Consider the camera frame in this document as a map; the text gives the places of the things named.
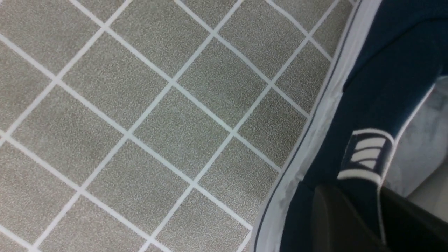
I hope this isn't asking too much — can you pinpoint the grey checked floor cloth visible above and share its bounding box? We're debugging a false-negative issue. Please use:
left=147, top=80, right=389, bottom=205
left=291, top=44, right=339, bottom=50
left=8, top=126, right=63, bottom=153
left=1, top=0, right=358, bottom=252

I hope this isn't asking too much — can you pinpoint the navy slip-on shoe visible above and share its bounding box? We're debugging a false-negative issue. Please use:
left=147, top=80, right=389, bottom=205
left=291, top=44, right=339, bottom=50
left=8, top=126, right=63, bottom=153
left=251, top=0, right=447, bottom=252

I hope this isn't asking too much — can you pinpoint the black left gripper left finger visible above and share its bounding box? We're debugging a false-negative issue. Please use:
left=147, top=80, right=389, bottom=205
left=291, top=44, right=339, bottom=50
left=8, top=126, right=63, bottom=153
left=310, top=185, right=387, bottom=252

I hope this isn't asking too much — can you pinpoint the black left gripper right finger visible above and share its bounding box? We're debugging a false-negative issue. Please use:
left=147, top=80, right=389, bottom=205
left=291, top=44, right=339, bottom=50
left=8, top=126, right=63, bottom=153
left=380, top=188, right=448, bottom=252

